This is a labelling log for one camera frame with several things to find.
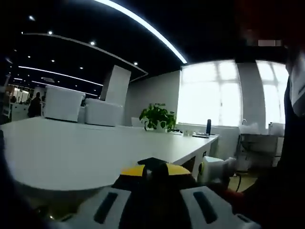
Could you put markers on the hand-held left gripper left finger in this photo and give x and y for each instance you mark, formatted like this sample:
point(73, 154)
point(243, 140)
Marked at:
point(95, 210)

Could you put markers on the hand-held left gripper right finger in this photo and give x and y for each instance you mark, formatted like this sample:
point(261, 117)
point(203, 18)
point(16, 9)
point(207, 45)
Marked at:
point(214, 210)

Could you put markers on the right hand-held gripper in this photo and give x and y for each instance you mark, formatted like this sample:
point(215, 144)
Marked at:
point(214, 167)

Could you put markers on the white desk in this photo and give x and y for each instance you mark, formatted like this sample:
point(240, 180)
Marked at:
point(83, 148)

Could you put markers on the dark flat pad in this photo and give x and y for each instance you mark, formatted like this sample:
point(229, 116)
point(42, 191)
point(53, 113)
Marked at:
point(201, 136)

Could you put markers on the black cylindrical bottle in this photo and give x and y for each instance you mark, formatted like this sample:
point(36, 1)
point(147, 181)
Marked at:
point(209, 126)

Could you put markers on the metal sink counter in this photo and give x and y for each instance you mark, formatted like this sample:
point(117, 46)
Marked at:
point(259, 148)

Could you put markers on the curved metal faucet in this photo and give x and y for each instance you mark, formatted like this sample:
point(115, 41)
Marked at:
point(243, 122)

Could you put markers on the wide bright window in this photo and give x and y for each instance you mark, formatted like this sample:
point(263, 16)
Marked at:
point(209, 95)

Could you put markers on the clear plastic container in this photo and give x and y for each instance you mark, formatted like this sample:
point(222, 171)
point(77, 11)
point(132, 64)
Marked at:
point(277, 130)

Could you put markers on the green potted plant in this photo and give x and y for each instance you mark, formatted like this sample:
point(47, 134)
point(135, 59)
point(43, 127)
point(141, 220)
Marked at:
point(157, 117)

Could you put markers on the narrow bright window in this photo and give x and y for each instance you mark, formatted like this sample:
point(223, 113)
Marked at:
point(271, 95)

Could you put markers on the low white storage box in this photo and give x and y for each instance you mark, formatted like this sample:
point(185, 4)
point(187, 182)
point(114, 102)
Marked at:
point(104, 113)

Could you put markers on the tall white storage box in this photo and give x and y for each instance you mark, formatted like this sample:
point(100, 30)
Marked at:
point(63, 105)

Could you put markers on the white chest-worn device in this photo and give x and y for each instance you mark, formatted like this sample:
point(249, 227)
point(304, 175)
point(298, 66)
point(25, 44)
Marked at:
point(297, 83)

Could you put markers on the long ceiling light strip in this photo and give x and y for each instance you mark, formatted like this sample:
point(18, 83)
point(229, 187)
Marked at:
point(147, 26)

